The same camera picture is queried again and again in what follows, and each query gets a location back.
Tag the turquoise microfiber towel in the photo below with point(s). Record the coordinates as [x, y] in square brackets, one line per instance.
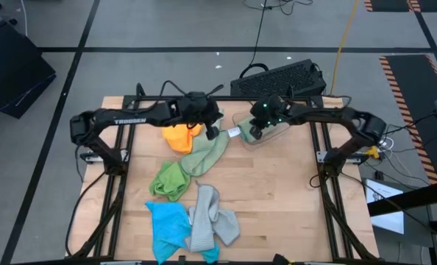
[167, 228]

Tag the white paper sheet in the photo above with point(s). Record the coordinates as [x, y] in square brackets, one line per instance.
[384, 221]

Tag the bright green microfiber towel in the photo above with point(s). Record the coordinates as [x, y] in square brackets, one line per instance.
[168, 182]

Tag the black equipment case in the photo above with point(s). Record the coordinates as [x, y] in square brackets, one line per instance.
[12, 70]

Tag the clear plastic bin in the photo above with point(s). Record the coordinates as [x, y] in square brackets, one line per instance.
[277, 134]

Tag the black perforated computer case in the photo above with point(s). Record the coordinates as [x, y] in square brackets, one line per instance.
[277, 79]

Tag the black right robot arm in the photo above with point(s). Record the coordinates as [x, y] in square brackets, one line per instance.
[325, 115]

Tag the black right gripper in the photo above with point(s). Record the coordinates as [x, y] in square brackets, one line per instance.
[263, 116]

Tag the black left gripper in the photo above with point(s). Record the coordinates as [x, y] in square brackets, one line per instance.
[198, 108]

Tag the black metal beam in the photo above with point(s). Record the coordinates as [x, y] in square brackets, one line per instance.
[406, 200]

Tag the grey waffle-weave towel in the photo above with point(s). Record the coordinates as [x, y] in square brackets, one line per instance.
[211, 217]

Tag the black hazard-striped floor mat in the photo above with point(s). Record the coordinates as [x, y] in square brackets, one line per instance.
[410, 92]
[387, 4]

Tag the black aluminium table frame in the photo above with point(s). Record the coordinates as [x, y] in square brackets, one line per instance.
[321, 221]

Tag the orange microfiber towel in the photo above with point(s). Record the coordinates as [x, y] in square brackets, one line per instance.
[180, 140]

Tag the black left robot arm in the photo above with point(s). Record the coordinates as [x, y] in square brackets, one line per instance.
[130, 117]

